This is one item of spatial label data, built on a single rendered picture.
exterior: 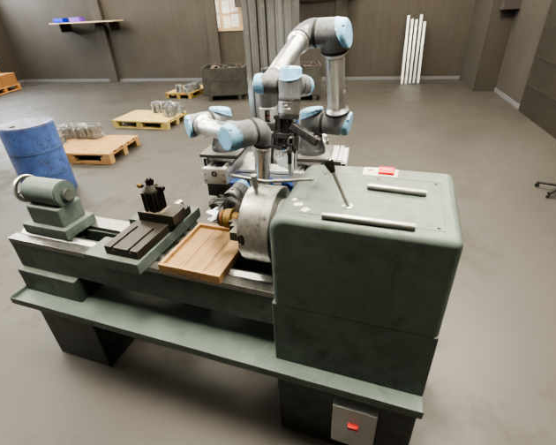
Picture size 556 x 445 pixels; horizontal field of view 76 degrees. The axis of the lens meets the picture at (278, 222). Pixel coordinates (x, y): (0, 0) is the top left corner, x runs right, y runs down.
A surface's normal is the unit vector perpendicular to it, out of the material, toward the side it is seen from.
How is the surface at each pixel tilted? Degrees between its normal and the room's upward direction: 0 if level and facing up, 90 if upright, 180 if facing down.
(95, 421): 0
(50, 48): 90
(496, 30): 90
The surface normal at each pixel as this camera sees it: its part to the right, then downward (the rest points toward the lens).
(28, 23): -0.22, 0.51
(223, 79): 0.00, 0.52
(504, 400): -0.04, -0.85
